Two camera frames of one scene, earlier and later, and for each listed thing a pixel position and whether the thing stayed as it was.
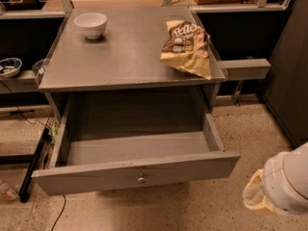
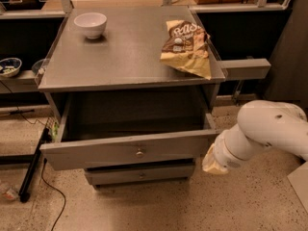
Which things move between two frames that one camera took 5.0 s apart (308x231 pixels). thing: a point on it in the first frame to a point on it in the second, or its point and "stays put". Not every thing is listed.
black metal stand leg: [25, 191] stays put
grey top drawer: [103, 162] to [114, 129]
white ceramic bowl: [92, 24] stays put
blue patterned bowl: [10, 66] stays put
